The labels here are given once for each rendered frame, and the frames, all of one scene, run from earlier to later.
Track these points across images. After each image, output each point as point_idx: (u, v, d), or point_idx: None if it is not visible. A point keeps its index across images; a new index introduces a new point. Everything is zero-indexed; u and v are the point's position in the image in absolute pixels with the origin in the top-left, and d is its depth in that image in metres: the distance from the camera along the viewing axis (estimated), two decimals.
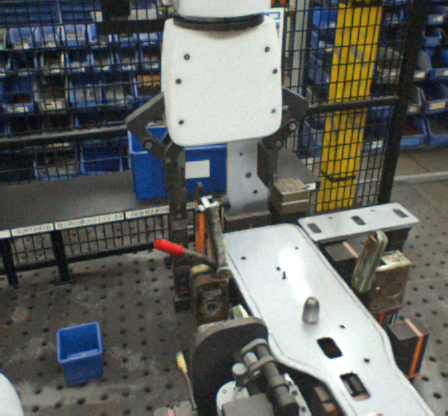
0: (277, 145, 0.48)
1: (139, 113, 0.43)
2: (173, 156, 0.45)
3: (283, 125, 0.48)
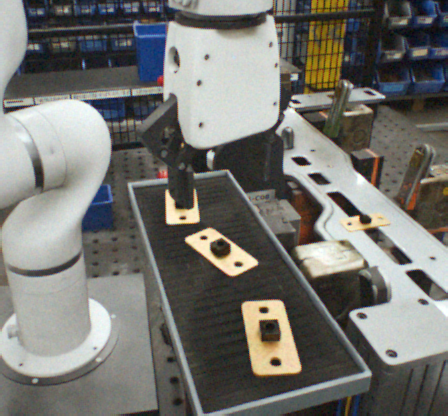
0: (271, 137, 0.49)
1: (154, 121, 0.41)
2: (187, 161, 0.44)
3: None
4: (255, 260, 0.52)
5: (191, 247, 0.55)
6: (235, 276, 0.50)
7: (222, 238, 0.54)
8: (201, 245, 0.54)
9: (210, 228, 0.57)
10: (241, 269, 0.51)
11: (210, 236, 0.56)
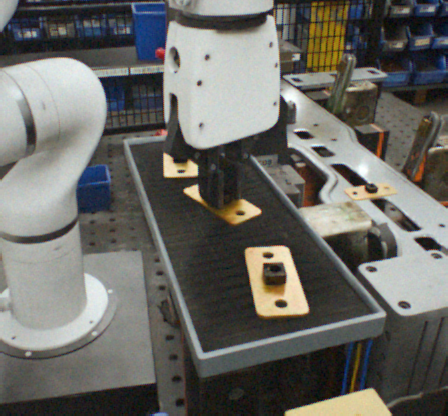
0: (244, 156, 0.48)
1: (173, 139, 0.43)
2: (215, 161, 0.46)
3: (246, 136, 0.48)
4: (258, 209, 0.49)
5: (190, 198, 0.51)
6: (237, 225, 0.47)
7: (223, 188, 0.51)
8: None
9: None
10: (243, 217, 0.48)
11: None
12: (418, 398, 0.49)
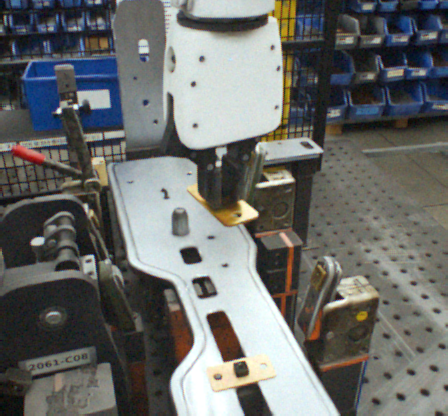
0: (244, 158, 0.48)
1: (168, 137, 0.43)
2: (212, 161, 0.46)
3: (248, 138, 0.48)
4: (256, 212, 0.49)
5: (191, 195, 0.52)
6: (231, 226, 0.47)
7: (224, 188, 0.51)
8: None
9: None
10: (239, 219, 0.48)
11: None
12: None
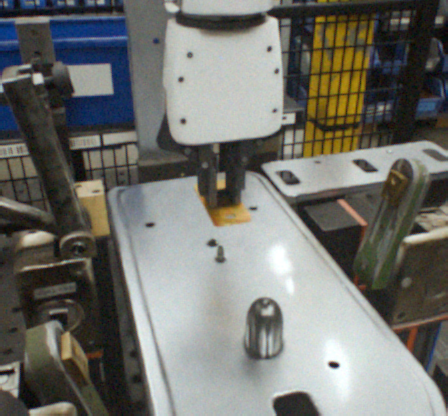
0: (243, 160, 0.47)
1: (162, 131, 0.45)
2: (207, 159, 0.46)
3: (249, 140, 0.47)
4: (250, 216, 0.48)
5: (195, 192, 0.52)
6: (220, 226, 0.47)
7: (226, 188, 0.51)
8: None
9: (225, 180, 0.54)
10: (229, 220, 0.47)
11: (220, 186, 0.53)
12: None
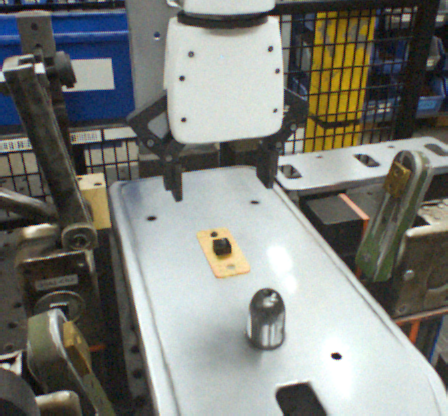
0: (278, 146, 0.48)
1: (141, 110, 0.43)
2: (174, 154, 0.45)
3: (284, 126, 0.48)
4: (249, 266, 0.51)
5: (198, 241, 0.56)
6: (221, 277, 0.50)
7: (227, 238, 0.54)
8: (207, 241, 0.55)
9: (225, 227, 0.57)
10: (230, 272, 0.50)
11: (221, 234, 0.56)
12: None
